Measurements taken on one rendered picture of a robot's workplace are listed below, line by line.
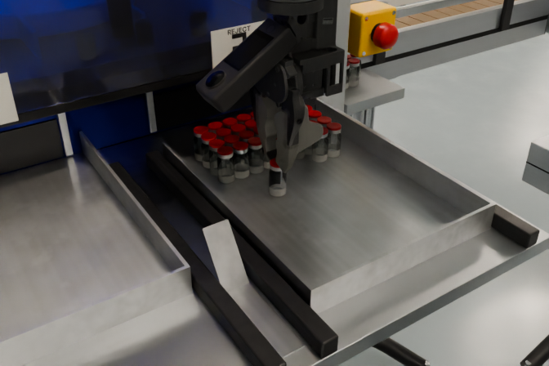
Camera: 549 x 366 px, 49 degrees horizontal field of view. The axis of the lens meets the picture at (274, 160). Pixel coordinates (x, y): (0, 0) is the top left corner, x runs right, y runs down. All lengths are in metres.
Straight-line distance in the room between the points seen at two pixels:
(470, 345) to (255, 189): 1.18
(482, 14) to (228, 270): 0.90
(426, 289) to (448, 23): 0.74
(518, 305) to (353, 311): 1.43
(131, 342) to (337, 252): 0.24
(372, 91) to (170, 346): 0.62
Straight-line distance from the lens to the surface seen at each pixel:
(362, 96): 1.04
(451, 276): 0.67
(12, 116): 0.76
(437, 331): 1.87
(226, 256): 0.63
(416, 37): 1.23
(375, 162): 0.85
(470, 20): 1.34
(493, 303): 2.00
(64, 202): 0.80
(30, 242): 0.74
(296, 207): 0.74
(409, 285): 0.65
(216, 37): 0.82
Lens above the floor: 1.31
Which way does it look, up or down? 31 degrees down
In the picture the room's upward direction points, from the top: straight up
